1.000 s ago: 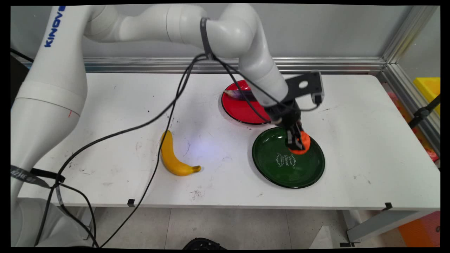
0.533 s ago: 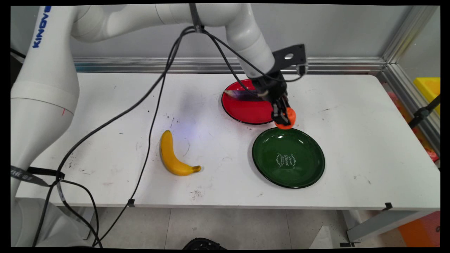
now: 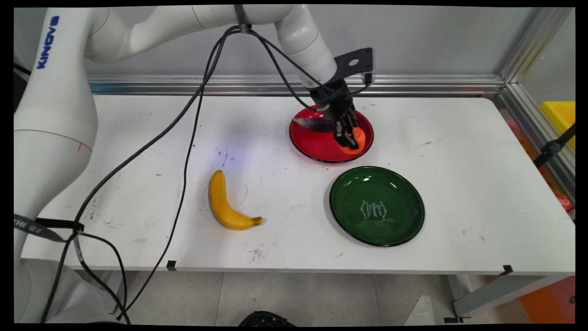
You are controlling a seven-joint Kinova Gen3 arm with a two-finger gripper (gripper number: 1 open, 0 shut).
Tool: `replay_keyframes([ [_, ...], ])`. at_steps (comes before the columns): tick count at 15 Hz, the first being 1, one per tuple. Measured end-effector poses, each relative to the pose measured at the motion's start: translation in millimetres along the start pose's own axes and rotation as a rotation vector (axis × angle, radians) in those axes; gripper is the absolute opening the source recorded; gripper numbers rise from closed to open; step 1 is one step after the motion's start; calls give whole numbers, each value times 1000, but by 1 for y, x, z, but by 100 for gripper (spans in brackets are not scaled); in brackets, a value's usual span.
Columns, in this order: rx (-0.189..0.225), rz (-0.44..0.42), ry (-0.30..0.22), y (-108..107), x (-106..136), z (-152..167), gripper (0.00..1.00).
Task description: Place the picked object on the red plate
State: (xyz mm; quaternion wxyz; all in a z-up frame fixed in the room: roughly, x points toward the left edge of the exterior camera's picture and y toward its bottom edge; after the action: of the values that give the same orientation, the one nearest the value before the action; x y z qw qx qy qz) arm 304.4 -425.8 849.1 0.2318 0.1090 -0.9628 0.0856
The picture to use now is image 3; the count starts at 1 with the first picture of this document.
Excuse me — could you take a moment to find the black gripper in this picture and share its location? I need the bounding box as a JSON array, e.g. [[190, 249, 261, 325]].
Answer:
[[308, 79, 361, 149]]

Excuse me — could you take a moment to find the orange tangerine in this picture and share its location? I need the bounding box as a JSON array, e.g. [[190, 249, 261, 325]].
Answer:
[[340, 127, 367, 155]]

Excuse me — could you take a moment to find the red round plate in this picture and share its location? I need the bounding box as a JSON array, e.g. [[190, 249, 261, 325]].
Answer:
[[289, 105, 374, 164]]

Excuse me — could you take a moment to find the green round plate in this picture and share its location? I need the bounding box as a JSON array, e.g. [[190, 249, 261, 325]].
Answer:
[[329, 166, 425, 247]]

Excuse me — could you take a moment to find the yellow banana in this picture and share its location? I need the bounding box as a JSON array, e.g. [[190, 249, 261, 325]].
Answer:
[[209, 170, 263, 231]]

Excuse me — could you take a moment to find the black round floor object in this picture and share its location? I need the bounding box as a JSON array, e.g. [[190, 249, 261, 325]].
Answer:
[[238, 311, 297, 327]]

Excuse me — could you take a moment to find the yellow plastic box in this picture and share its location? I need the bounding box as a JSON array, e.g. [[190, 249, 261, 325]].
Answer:
[[540, 101, 576, 151]]

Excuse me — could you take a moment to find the grey table leg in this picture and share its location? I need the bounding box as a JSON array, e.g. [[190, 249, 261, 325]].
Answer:
[[452, 275, 570, 318]]

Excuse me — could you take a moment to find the orange box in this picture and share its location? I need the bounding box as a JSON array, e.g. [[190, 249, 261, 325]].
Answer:
[[519, 276, 576, 324]]

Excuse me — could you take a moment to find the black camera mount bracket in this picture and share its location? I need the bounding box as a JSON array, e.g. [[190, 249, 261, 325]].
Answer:
[[333, 47, 375, 78]]

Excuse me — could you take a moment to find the long aluminium frame rail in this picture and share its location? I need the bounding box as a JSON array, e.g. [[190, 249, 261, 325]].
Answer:
[[86, 74, 506, 97]]

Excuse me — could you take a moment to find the long black cable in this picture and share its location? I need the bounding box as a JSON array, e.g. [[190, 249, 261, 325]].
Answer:
[[40, 25, 244, 324], [115, 25, 239, 321]]

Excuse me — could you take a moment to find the short aluminium frame rail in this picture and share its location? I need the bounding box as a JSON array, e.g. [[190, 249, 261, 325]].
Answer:
[[498, 82, 576, 203]]

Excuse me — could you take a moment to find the aluminium frame post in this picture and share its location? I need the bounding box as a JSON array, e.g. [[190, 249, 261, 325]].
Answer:
[[500, 7, 576, 83]]

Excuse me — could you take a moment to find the grey velcro strap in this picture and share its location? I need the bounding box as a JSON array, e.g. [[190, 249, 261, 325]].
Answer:
[[14, 214, 85, 243]]

